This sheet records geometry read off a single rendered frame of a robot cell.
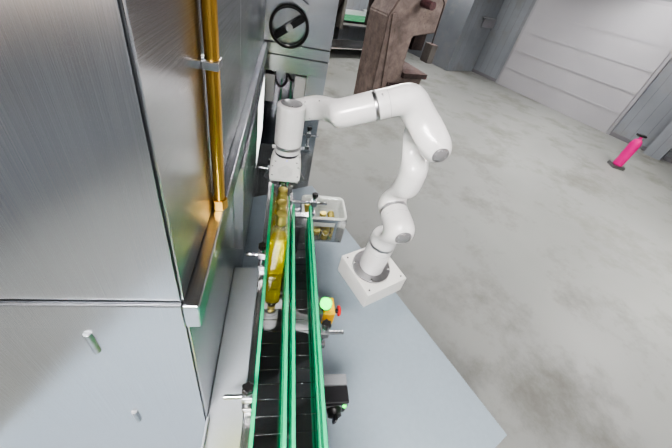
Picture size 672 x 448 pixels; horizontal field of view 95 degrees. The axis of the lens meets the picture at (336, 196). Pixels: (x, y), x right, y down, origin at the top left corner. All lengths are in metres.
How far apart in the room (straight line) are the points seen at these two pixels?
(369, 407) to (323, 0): 1.88
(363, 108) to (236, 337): 0.78
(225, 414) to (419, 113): 0.96
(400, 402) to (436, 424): 0.14
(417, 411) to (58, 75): 1.38
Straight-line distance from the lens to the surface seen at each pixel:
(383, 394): 1.41
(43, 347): 0.72
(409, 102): 0.94
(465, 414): 1.52
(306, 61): 1.97
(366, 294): 1.48
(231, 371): 1.04
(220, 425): 1.00
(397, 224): 1.20
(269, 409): 1.00
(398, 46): 5.13
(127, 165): 0.37
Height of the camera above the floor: 2.01
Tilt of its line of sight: 37 degrees down
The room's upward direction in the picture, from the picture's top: 14 degrees clockwise
